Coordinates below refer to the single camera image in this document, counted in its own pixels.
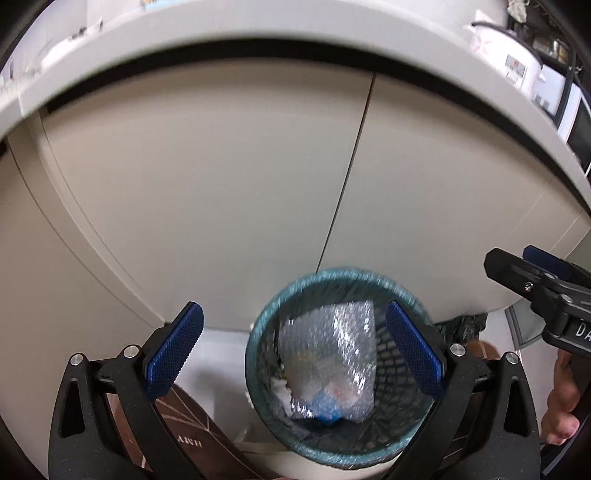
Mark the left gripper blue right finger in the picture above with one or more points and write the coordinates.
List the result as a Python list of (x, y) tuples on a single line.
[(419, 346)]

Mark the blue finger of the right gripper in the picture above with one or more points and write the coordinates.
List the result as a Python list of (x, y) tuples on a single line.
[(522, 277), (546, 261)]

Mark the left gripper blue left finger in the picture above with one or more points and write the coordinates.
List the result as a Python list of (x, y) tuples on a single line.
[(167, 349)]

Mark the clear bubble wrap sheet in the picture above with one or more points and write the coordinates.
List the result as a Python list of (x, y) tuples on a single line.
[(332, 344)]

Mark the green mesh trash bin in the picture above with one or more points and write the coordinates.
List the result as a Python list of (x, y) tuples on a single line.
[(399, 405)]

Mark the blue white carton trash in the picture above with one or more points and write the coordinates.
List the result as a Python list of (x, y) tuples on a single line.
[(332, 404)]

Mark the black metal kitchen rack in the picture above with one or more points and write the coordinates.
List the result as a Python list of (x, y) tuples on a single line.
[(532, 24)]

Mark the person's right hand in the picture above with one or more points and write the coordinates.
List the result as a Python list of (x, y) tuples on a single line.
[(558, 423)]

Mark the right cabinet door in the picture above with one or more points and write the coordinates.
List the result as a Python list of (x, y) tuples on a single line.
[(432, 189)]

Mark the cabinet door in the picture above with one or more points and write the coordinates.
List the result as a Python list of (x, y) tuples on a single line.
[(432, 189), (215, 182)]

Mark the white microwave oven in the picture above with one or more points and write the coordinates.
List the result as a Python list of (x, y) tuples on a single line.
[(568, 107)]

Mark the left cabinet door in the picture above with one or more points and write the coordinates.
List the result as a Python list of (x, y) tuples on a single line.
[(215, 182)]

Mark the white rice cooker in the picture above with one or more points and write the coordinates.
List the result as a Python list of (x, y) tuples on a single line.
[(508, 55)]

